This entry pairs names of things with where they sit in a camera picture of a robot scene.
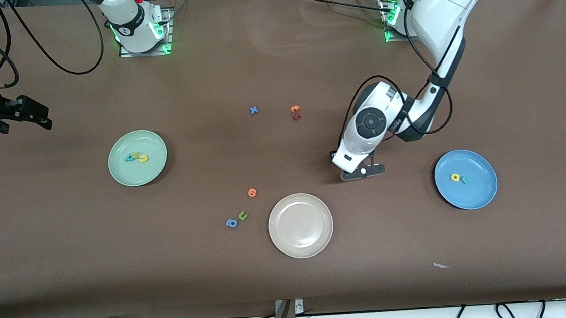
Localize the beige plate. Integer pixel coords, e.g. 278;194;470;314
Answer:
266;190;336;261

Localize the brown table cover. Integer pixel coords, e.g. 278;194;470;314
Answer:
0;0;566;318

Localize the green plate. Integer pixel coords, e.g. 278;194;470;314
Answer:
106;128;170;189

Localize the blue plate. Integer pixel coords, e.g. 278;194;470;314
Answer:
432;146;500;213

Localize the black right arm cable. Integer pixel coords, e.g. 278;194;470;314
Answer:
0;0;107;90

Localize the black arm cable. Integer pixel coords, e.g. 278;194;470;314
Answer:
0;0;107;90
334;0;564;147

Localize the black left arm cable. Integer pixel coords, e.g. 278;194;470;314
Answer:
334;0;564;147

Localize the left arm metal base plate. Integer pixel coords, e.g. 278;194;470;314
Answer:
381;0;412;44

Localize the looped black cable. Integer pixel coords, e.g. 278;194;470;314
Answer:
494;302;518;318

